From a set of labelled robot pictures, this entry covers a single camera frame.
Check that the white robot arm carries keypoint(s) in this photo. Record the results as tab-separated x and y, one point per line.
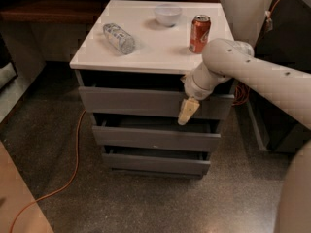
286	88

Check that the white bowl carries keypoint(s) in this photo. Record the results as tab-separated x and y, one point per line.
167	14

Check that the grey bottom drawer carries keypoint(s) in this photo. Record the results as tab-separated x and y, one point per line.
192	163

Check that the grey middle drawer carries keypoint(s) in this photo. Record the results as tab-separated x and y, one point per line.
154	132

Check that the clear plastic water bottle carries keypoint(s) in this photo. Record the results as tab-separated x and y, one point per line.
119	38

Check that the grey top drawer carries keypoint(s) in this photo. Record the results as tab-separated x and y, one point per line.
155	103

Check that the wooden desk shelf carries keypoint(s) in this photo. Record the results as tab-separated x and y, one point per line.
61	11

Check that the grey drawer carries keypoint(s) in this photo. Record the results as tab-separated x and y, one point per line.
154	132
192	163
155	103

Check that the orange soda can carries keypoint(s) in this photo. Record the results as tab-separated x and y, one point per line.
200	28

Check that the dark object at left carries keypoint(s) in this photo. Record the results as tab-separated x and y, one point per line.
8	70

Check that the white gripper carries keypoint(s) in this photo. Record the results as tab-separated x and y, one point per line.
194	87

